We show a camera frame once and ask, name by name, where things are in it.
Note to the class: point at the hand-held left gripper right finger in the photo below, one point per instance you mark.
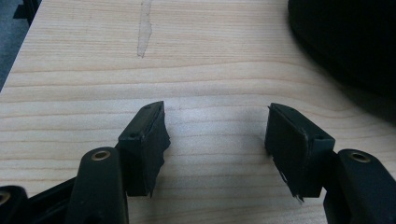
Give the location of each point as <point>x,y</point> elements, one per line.
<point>294,149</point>

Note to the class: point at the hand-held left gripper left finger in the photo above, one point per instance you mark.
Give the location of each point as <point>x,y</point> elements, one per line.
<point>141,149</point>

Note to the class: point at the black cloth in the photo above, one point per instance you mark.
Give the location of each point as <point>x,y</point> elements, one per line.
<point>348,37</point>

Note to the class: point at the dark furniture piece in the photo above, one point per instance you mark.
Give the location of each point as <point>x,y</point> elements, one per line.
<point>28,9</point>

